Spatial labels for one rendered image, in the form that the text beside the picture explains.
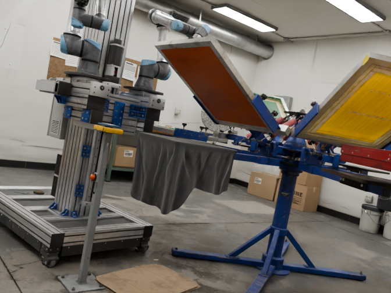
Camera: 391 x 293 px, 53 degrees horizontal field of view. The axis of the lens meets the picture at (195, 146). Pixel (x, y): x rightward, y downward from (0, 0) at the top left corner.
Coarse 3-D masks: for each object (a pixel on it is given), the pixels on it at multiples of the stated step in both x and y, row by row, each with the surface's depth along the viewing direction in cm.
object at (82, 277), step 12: (108, 132) 222; (120, 132) 227; (108, 144) 229; (96, 180) 227; (96, 192) 229; (96, 204) 230; (96, 216) 231; (84, 240) 233; (84, 252) 231; (84, 264) 231; (60, 276) 236; (72, 276) 239; (84, 276) 232; (84, 288) 226; (96, 288) 229
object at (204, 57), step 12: (192, 48) 232; (204, 48) 224; (204, 60) 235; (216, 60) 227; (204, 72) 247; (216, 72) 238; (216, 84) 251; (228, 84) 242; (228, 96) 254; (240, 96) 245; (240, 108) 258; (252, 108) 249; (240, 120) 274; (252, 120) 263
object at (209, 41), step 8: (176, 40) 242; (184, 40) 234; (192, 40) 228; (200, 40) 221; (208, 40) 215; (216, 40) 216; (160, 48) 257; (168, 48) 250; (216, 48) 217; (224, 56) 221; (224, 64) 225; (232, 64) 226; (176, 72) 271; (232, 72) 227; (184, 80) 274; (240, 80) 232; (240, 88) 237; (248, 88) 237; (248, 96) 238; (208, 112) 296; (216, 120) 299; (256, 128) 269; (264, 128) 262
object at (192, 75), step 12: (180, 48) 240; (180, 60) 254; (192, 60) 244; (180, 72) 268; (192, 72) 257; (192, 84) 272; (204, 84) 261; (204, 96) 276; (216, 96) 265; (216, 108) 281; (228, 108) 269; (228, 120) 286
